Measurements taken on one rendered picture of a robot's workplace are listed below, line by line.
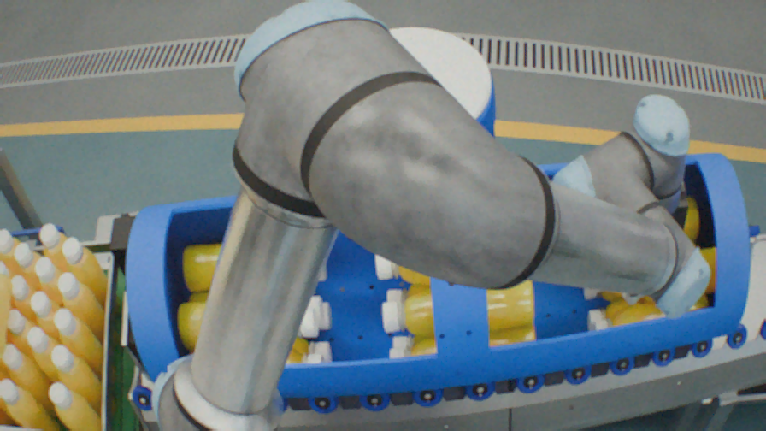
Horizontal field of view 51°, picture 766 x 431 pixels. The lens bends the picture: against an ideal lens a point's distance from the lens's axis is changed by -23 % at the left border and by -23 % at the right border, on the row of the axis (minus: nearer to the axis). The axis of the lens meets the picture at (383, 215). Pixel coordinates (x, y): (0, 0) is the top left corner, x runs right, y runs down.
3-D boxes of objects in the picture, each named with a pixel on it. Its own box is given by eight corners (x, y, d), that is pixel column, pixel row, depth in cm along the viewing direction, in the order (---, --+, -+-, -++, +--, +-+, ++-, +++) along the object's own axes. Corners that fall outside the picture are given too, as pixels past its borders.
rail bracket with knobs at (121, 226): (157, 289, 162) (139, 256, 153) (125, 291, 162) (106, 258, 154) (161, 242, 168) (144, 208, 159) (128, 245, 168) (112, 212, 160)
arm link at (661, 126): (617, 106, 99) (663, 79, 101) (614, 168, 108) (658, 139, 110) (659, 153, 95) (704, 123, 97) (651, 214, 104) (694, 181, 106)
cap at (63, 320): (74, 333, 137) (70, 327, 136) (57, 334, 137) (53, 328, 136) (74, 312, 139) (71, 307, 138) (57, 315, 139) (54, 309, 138)
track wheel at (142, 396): (150, 389, 140) (153, 384, 142) (127, 388, 140) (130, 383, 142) (158, 413, 141) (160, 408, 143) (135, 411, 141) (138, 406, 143)
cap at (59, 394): (61, 383, 132) (56, 378, 130) (74, 397, 130) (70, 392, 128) (50, 398, 130) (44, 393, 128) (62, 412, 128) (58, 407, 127)
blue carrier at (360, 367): (727, 367, 130) (763, 256, 110) (179, 428, 138) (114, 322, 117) (700, 235, 150) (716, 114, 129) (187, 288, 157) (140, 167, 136)
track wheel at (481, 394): (495, 374, 136) (495, 369, 138) (463, 379, 136) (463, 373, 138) (496, 400, 137) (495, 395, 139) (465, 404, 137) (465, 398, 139)
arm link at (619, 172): (605, 233, 92) (674, 182, 94) (544, 159, 98) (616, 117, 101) (601, 277, 98) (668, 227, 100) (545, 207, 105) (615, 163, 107)
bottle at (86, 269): (126, 309, 160) (94, 253, 146) (102, 329, 158) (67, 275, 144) (110, 284, 163) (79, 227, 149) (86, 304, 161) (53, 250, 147)
